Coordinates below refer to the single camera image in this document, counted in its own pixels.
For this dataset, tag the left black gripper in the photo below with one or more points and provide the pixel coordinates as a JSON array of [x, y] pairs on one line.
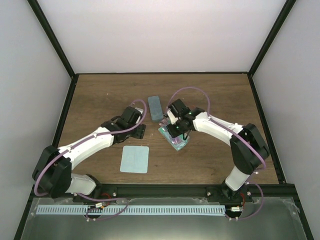
[[140, 133]]

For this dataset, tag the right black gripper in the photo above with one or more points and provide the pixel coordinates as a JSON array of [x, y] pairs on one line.
[[173, 133]]

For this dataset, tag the blue-grey glasses case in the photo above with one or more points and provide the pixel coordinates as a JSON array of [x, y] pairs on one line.
[[155, 108]]

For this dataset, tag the pink sunglasses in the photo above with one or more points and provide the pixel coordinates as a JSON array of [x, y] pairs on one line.
[[176, 140]]

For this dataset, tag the green glasses case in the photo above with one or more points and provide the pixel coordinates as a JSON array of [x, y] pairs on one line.
[[175, 140]]

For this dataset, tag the light blue cloth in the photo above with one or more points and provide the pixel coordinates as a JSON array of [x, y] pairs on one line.
[[134, 159]]

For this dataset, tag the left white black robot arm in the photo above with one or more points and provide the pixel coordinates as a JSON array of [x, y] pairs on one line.
[[53, 173]]

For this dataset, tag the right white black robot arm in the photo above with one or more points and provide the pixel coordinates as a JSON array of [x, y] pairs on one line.
[[248, 148]]

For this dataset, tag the black aluminium frame rail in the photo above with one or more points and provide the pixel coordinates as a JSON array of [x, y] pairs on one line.
[[212, 192]]

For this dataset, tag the light blue slotted cable duct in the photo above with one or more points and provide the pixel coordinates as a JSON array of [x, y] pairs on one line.
[[134, 210]]

